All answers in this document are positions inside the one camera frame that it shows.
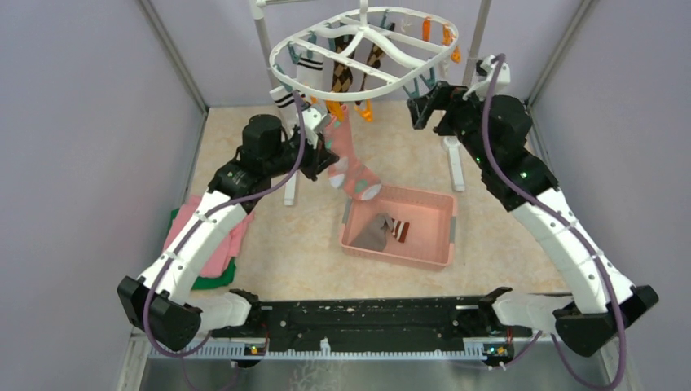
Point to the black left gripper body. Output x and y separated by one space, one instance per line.
310 153

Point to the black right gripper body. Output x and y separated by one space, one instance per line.
461 116

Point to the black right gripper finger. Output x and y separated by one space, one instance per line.
420 119
435 99

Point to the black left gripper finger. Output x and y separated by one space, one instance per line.
326 157
311 170

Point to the pink dotted sock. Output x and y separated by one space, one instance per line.
349 173

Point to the white oval clip hanger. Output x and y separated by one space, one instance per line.
417 46

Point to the grey red striped sock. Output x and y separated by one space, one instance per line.
379 231

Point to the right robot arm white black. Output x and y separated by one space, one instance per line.
600 298

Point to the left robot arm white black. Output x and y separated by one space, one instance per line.
156 302

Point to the white black striped sock front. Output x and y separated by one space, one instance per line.
289 100

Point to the white black striped sock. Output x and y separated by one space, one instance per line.
309 69
289 100

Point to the brown argyle sock right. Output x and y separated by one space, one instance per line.
376 54

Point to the brown argyle sock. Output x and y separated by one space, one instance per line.
376 54
342 77

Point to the brown argyle sock left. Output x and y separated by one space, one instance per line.
342 77

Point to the white black striped sock rear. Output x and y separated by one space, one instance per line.
309 69

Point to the pink plastic basket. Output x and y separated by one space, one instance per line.
430 242

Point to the pink folded cloth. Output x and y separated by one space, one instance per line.
239 231

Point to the green folded cloth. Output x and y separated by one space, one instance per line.
218 280

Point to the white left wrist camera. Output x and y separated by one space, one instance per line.
314 119

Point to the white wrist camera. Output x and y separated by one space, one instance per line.
314 119
487 69

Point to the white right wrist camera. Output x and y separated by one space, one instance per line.
487 69

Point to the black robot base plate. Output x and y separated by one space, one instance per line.
424 328

